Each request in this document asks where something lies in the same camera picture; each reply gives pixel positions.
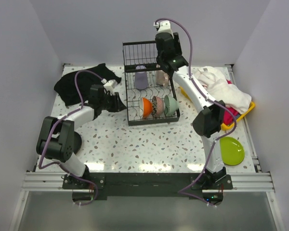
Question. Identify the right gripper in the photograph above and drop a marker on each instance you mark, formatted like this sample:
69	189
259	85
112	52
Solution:
178	48

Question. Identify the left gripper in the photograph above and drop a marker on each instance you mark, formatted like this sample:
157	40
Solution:
118	105

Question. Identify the white pink bowl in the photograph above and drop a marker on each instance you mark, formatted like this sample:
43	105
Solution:
145	108

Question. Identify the pink marbled mug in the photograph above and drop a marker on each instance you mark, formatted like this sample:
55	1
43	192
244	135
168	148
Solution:
162	78

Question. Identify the black wire dish rack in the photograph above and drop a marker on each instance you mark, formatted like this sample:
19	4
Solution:
144	53

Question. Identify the lavender plastic cup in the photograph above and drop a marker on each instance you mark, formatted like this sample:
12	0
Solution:
140	78

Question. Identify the leaf patterned bowl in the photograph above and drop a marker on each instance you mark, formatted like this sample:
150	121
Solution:
158	106

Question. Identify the celadon green bowl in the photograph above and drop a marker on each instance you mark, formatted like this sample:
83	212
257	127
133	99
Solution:
171	105

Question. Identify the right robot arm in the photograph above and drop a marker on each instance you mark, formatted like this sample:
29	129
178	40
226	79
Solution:
210	112

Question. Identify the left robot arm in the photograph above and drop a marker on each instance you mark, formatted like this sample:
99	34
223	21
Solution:
56	140

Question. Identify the black cloth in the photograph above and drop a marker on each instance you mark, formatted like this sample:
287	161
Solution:
66	89

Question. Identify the white towel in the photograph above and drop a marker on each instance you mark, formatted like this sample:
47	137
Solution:
215	83

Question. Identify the magenta cloth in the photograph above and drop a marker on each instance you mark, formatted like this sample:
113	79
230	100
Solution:
229	98

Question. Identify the yellow plastic tray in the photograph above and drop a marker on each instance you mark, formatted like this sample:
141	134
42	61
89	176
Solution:
240	115

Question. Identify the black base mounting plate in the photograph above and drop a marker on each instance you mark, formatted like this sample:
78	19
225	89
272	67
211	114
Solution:
100	186

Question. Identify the lime green plate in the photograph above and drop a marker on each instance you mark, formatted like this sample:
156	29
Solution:
232	151

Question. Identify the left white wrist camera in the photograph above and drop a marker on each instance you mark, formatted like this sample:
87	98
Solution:
109	85

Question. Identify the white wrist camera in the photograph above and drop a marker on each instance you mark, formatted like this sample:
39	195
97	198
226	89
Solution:
109	85
163	26

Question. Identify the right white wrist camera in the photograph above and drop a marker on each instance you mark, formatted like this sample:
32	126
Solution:
163	26

